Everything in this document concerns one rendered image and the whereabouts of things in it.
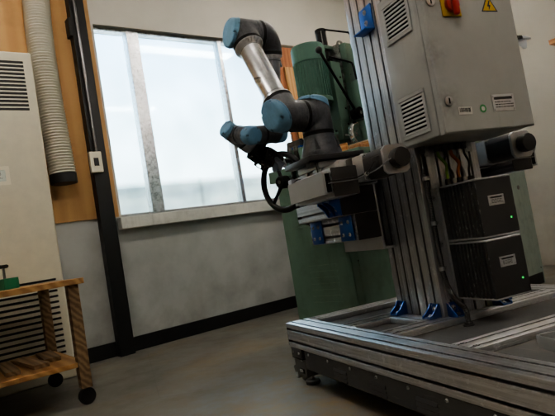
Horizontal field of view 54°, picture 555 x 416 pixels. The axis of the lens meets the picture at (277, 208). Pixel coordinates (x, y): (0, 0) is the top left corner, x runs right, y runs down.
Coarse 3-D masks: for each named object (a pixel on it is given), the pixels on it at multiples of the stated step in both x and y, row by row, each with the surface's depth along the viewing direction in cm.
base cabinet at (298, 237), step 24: (288, 216) 276; (288, 240) 277; (312, 264) 266; (336, 264) 256; (360, 264) 247; (384, 264) 260; (312, 288) 268; (336, 288) 257; (360, 288) 247; (384, 288) 257; (312, 312) 269
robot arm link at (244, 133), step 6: (240, 126) 216; (246, 126) 213; (252, 126) 211; (258, 126) 216; (264, 126) 218; (234, 132) 217; (240, 132) 213; (246, 132) 210; (252, 132) 211; (258, 132) 212; (264, 132) 216; (234, 138) 218; (240, 138) 213; (246, 138) 210; (252, 138) 211; (258, 138) 212; (264, 138) 217; (252, 144) 213
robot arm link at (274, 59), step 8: (272, 32) 212; (272, 40) 213; (264, 48) 214; (272, 48) 214; (280, 48) 216; (272, 56) 215; (280, 56) 217; (272, 64) 216; (280, 80) 220; (272, 136) 219; (280, 136) 221
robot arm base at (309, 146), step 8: (304, 136) 198; (312, 136) 195; (320, 136) 194; (328, 136) 195; (304, 144) 198; (312, 144) 195; (320, 144) 193; (328, 144) 193; (336, 144) 196; (304, 152) 197; (312, 152) 194; (320, 152) 193; (328, 152) 193; (336, 152) 194
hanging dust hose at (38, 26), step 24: (24, 0) 320; (48, 0) 327; (24, 24) 322; (48, 24) 322; (48, 48) 319; (48, 72) 316; (48, 96) 315; (48, 120) 313; (48, 144) 313; (72, 168) 317
